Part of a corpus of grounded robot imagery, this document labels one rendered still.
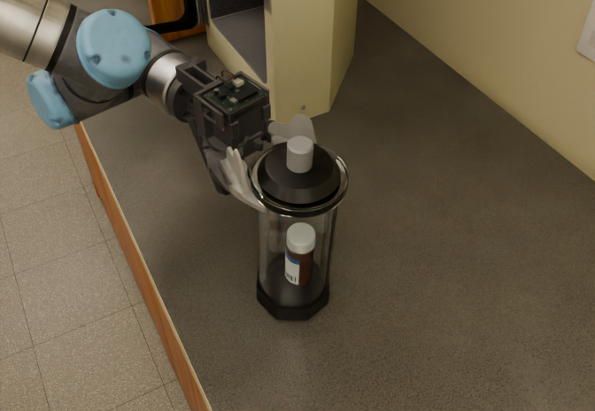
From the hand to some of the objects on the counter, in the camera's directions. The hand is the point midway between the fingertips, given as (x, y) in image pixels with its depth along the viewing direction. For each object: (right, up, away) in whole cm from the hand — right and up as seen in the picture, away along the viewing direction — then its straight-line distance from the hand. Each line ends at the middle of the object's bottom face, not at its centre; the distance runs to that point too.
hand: (297, 188), depth 69 cm
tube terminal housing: (0, +24, +54) cm, 59 cm away
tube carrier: (-1, -13, +14) cm, 19 cm away
